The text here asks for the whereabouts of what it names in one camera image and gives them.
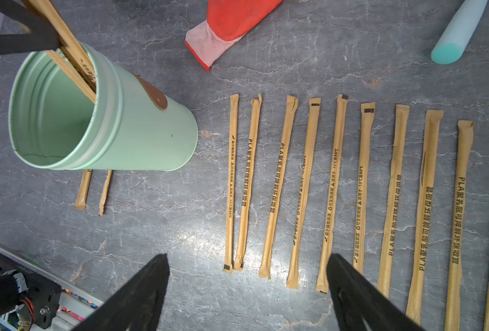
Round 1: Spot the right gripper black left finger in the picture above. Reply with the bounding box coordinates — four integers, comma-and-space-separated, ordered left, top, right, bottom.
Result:
74, 254, 170, 331

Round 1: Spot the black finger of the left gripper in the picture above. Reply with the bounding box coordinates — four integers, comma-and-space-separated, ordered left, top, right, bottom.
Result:
0, 0, 61, 55

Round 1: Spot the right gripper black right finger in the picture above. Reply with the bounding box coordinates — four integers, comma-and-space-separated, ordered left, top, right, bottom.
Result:
327, 254, 422, 330

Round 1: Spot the thirteenth brown paper straw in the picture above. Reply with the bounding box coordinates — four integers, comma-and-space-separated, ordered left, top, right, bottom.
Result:
74, 170, 92, 210

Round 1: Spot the bundle of brown paper straws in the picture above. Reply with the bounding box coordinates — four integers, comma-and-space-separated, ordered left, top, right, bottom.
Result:
23, 1, 96, 103

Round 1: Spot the mint green storage cup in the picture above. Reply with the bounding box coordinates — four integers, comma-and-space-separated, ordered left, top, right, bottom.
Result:
8, 47, 198, 171

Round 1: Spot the red hand-shaped scraper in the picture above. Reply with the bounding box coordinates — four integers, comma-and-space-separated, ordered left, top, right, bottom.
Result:
185, 0, 281, 70

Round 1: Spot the teal small spatula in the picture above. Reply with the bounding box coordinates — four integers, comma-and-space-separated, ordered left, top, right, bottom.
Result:
431, 0, 488, 65

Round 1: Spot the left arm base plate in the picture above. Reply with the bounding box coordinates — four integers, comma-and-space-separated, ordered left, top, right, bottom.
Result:
0, 253, 62, 330

